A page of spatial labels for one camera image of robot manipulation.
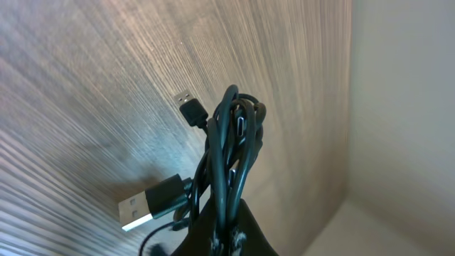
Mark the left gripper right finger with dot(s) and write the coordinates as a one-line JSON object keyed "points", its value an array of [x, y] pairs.
{"points": [[246, 237]]}

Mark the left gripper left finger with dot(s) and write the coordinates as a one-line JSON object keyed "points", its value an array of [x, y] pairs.
{"points": [[202, 239]]}

